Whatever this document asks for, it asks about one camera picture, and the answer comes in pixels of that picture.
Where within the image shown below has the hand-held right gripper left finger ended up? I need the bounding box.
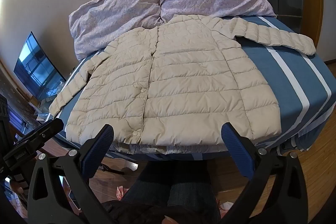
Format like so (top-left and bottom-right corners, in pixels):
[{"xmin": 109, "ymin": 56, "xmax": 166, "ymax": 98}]
[{"xmin": 28, "ymin": 123, "xmax": 115, "ymax": 224}]

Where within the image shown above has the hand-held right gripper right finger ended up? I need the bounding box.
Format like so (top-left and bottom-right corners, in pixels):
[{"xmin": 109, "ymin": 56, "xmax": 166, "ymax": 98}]
[{"xmin": 221, "ymin": 122, "xmax": 309, "ymax": 224}]

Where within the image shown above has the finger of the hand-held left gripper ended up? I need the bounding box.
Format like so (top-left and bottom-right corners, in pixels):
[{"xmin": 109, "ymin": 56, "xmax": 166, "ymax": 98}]
[{"xmin": 13, "ymin": 118, "xmax": 64, "ymax": 147}]

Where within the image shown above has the beige quilted down jacket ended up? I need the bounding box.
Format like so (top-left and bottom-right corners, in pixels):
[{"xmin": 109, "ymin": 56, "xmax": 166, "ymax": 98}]
[{"xmin": 49, "ymin": 14, "xmax": 317, "ymax": 155}]

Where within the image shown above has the person's left hand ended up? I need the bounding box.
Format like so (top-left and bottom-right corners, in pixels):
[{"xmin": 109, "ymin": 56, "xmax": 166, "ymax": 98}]
[{"xmin": 9, "ymin": 179, "xmax": 26, "ymax": 194}]

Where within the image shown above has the cluttered television stand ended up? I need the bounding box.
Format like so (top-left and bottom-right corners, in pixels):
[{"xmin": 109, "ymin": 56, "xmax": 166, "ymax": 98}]
[{"xmin": 28, "ymin": 80, "xmax": 63, "ymax": 125}]

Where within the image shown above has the person's right leg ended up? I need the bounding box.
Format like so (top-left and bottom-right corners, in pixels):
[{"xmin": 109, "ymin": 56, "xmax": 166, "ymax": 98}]
[{"xmin": 168, "ymin": 160, "xmax": 219, "ymax": 214}]

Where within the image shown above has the person's leg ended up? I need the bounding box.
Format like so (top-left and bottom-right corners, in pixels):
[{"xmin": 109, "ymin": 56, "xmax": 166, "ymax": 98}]
[
  {"xmin": 122, "ymin": 161, "xmax": 174, "ymax": 207},
  {"xmin": 168, "ymin": 160, "xmax": 219, "ymax": 214}
]

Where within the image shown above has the person's left leg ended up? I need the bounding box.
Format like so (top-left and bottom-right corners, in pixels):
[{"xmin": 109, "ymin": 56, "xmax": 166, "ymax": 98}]
[{"xmin": 122, "ymin": 161, "xmax": 174, "ymax": 207}]

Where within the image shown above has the flat screen television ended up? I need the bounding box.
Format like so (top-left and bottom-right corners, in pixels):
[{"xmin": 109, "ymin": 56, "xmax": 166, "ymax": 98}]
[{"xmin": 14, "ymin": 31, "xmax": 66, "ymax": 99}]

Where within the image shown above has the person's dark jacket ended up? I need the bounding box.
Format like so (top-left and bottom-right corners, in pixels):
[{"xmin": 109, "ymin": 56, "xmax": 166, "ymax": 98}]
[{"xmin": 100, "ymin": 200, "xmax": 219, "ymax": 224}]

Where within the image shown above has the bed with blue striped sheet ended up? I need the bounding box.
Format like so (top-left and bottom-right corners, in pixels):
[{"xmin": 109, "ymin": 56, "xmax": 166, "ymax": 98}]
[{"xmin": 46, "ymin": 14, "xmax": 336, "ymax": 161}]

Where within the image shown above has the lavender blanket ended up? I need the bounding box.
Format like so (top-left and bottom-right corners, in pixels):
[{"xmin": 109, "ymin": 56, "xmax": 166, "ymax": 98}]
[{"xmin": 69, "ymin": 0, "xmax": 164, "ymax": 61}]

